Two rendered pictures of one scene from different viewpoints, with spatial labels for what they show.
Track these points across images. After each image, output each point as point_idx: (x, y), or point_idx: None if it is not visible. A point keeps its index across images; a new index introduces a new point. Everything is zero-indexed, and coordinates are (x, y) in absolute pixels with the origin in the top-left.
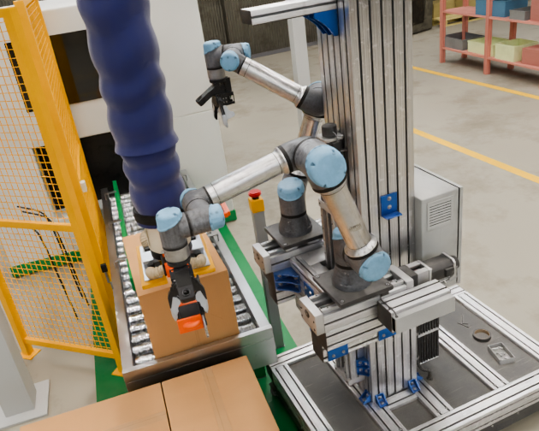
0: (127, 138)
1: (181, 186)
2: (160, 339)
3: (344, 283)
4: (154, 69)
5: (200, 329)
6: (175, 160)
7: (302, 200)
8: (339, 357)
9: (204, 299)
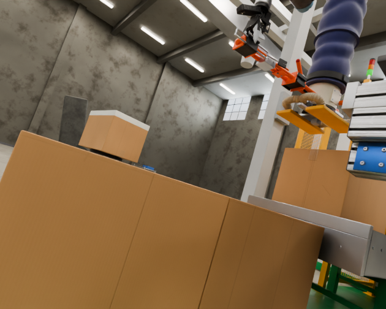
0: (318, 27)
1: (340, 61)
2: (280, 186)
3: None
4: None
5: (309, 195)
6: (344, 43)
7: None
8: (371, 170)
9: (256, 29)
